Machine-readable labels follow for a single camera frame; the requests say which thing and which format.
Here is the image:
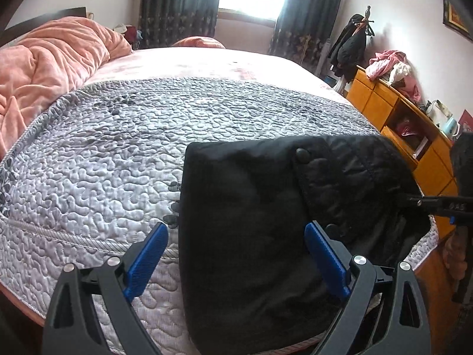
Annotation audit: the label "dark patterned curtain right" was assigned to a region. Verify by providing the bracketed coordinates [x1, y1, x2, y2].
[268, 0, 341, 73]

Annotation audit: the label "wooden dresser cabinet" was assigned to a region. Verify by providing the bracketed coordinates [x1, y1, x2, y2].
[345, 65, 461, 241]

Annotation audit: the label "black pants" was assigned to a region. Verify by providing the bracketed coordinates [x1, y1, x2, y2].
[179, 135, 430, 354]

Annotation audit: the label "grey quilted bed cover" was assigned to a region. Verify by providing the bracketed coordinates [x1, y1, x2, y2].
[1, 78, 438, 354]

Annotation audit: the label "dark patterned curtain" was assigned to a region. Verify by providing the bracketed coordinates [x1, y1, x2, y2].
[268, 0, 341, 73]
[138, 0, 220, 49]

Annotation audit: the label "black jacket on rack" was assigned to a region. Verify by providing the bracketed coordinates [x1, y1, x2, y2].
[328, 5, 374, 83]

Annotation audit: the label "pink clothes pile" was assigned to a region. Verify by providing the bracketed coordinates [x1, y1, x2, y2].
[366, 50, 423, 104]

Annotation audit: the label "pink fleece blanket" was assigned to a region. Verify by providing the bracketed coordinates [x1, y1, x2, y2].
[1, 16, 132, 157]

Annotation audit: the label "pink pillow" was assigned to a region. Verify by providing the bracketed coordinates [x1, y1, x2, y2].
[171, 36, 225, 49]

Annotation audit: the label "dark patterned curtain left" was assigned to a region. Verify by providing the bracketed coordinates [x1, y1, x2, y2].
[138, 0, 220, 49]

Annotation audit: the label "dark wooden headboard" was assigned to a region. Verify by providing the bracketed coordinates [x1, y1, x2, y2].
[0, 7, 87, 46]

